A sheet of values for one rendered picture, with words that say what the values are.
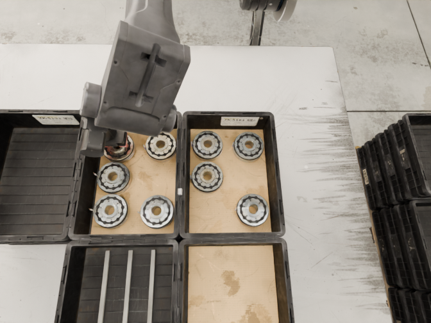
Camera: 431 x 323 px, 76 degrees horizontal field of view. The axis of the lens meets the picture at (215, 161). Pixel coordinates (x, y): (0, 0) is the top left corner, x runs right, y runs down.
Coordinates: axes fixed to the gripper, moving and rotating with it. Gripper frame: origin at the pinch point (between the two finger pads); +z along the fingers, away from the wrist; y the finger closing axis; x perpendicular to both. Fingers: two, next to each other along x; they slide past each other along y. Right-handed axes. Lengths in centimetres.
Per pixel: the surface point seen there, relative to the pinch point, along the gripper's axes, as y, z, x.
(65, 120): -16.8, -1.7, 7.7
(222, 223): 34.4, 4.5, -25.5
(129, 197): 4.6, 4.0, -16.7
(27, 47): -49, 17, 54
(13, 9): -121, 86, 151
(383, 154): 125, 51, 15
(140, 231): 9.0, 4.0, -27.5
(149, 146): 10.7, 1.3, -0.3
